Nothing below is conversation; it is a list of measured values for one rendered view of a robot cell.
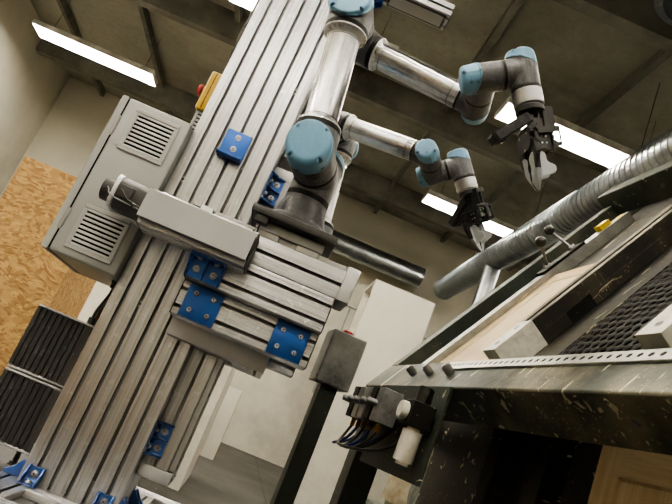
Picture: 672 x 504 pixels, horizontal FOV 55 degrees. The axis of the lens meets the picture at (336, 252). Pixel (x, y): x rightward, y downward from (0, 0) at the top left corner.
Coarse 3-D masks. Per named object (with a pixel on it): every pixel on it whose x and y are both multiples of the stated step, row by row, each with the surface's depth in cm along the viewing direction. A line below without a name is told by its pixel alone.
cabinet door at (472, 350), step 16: (576, 272) 200; (544, 288) 208; (560, 288) 195; (528, 304) 201; (496, 320) 206; (512, 320) 194; (480, 336) 200; (496, 336) 188; (464, 352) 194; (480, 352) 182
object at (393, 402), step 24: (360, 408) 179; (384, 408) 165; (408, 408) 152; (432, 408) 153; (360, 432) 177; (384, 432) 184; (408, 432) 151; (432, 432) 152; (384, 456) 175; (408, 456) 150; (408, 480) 153
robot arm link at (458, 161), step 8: (448, 152) 228; (456, 152) 225; (464, 152) 225; (448, 160) 226; (456, 160) 224; (464, 160) 224; (448, 168) 225; (456, 168) 224; (464, 168) 223; (472, 168) 225; (456, 176) 225; (464, 176) 223
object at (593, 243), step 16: (624, 224) 226; (592, 240) 222; (608, 240) 224; (576, 256) 219; (560, 272) 217; (528, 288) 213; (512, 304) 210; (480, 320) 210; (464, 336) 205; (448, 352) 202
